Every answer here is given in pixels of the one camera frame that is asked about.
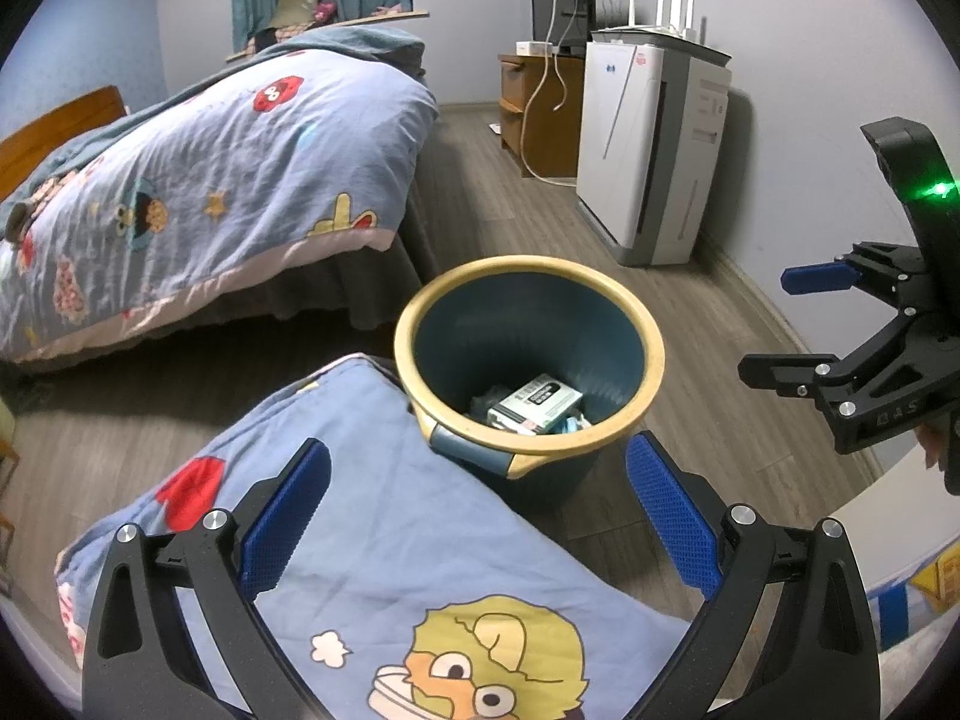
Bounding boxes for white cable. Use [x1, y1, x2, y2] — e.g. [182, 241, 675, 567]
[521, 0, 593, 185]

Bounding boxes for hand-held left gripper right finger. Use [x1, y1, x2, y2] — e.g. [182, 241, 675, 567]
[625, 431, 882, 720]

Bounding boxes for white air purifier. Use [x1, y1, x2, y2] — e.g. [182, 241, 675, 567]
[576, 26, 732, 267]

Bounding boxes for blue printed blanket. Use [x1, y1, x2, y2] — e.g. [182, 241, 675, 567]
[56, 352, 695, 720]

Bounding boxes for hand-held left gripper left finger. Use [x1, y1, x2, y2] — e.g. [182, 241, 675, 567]
[81, 437, 333, 720]

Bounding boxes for white and black box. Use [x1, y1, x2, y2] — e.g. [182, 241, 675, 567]
[487, 373, 584, 436]

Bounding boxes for wooden bed headboard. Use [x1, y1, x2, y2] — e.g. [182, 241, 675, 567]
[0, 85, 128, 203]

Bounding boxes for olive pillow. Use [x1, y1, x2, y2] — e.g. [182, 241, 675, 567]
[268, 0, 327, 31]

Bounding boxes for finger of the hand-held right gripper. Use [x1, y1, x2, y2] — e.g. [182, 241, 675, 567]
[780, 240, 931, 316]
[739, 311, 927, 410]

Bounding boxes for yellow and blue cloth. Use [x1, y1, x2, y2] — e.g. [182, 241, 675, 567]
[866, 540, 960, 616]

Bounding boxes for bed with cartoon duvet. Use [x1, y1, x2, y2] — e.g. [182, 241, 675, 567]
[0, 26, 440, 368]

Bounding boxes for wooden cabinet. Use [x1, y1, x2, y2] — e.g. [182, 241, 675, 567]
[499, 51, 586, 179]

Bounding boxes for blue bin with yellow rim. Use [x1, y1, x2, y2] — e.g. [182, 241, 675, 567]
[394, 255, 667, 511]

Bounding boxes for plaid cloth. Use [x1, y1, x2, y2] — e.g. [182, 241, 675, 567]
[251, 22, 316, 53]

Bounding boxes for black television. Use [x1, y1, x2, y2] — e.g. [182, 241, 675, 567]
[530, 0, 597, 57]

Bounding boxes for white router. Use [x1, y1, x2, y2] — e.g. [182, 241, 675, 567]
[626, 0, 710, 42]

